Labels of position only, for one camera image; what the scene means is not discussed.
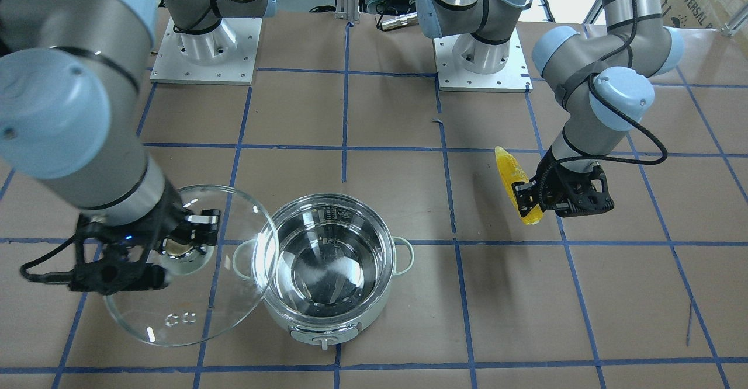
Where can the yellow corn cob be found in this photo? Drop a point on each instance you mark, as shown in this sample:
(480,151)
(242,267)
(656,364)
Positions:
(511,173)

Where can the white cooking pot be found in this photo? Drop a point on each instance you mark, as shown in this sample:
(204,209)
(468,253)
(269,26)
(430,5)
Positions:
(336,260)

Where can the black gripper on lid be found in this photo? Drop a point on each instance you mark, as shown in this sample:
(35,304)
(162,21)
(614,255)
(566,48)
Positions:
(165,212)

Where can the black gripper holding corn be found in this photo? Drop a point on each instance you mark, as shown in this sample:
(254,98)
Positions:
(556,177)

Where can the silver cable connector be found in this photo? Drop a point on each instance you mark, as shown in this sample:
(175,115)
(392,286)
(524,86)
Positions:
(398,22)

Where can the glass pot lid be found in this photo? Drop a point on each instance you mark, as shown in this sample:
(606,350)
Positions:
(212,288)

